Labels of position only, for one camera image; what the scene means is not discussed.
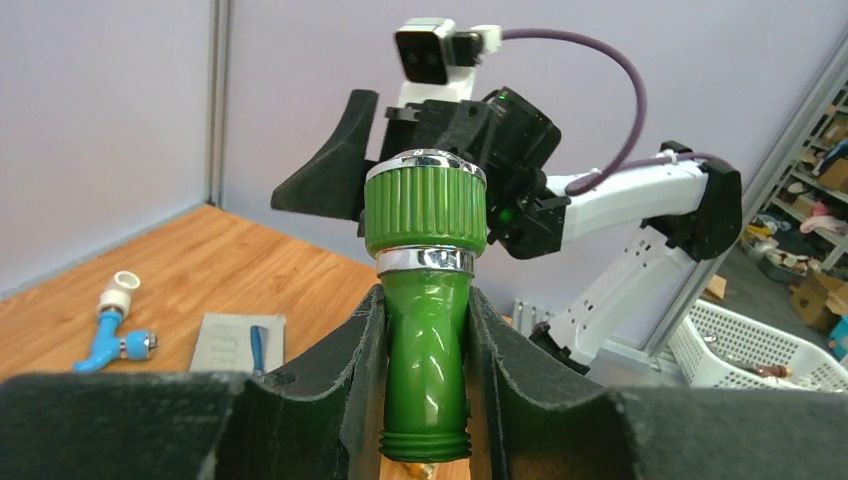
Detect razor blister pack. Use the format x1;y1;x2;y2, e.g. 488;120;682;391
189;312;286;374

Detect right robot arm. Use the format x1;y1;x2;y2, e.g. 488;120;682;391
270;88;742;373

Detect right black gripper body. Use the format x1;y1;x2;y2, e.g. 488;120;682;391
379;100;494;163

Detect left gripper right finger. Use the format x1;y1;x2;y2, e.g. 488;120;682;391
466;289;847;479

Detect blue faucet with white fitting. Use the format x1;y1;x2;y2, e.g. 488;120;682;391
72;270;158;373

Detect green water faucet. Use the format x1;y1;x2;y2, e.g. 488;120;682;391
364;149;487;463

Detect background storage shelves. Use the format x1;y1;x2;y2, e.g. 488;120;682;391
739;85;847;283

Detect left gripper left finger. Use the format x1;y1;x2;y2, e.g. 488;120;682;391
1;286;386;479

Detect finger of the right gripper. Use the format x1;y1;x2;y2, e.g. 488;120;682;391
270;89;379;222

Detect white plastic mesh basket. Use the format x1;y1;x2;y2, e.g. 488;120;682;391
668;300;847;394

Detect brown cardboard box on floor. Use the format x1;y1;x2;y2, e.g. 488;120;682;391
790;272;847;333

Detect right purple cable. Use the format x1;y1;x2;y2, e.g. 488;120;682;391
500;27;730;198

